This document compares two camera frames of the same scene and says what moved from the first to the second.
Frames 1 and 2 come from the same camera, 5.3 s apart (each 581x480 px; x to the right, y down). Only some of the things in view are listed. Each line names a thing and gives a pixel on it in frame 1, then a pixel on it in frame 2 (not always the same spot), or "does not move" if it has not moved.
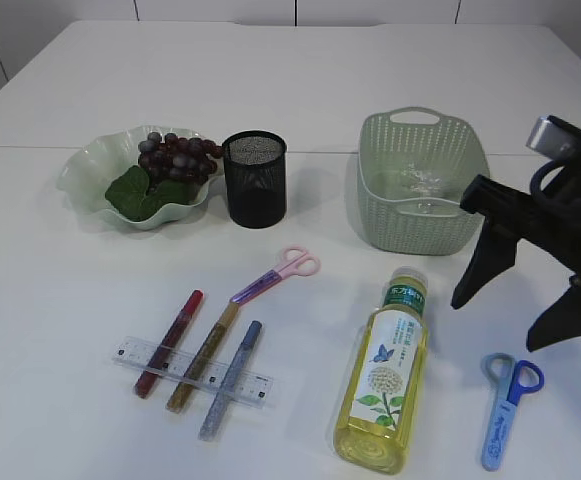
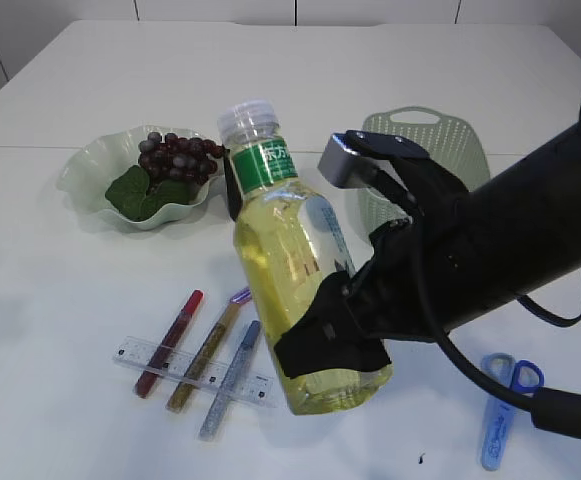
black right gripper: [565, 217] -> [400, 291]
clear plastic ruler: [228, 382] does not move
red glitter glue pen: [168, 344] does not move
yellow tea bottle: [379, 401] -> [299, 249]
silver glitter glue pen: [229, 381] does not move
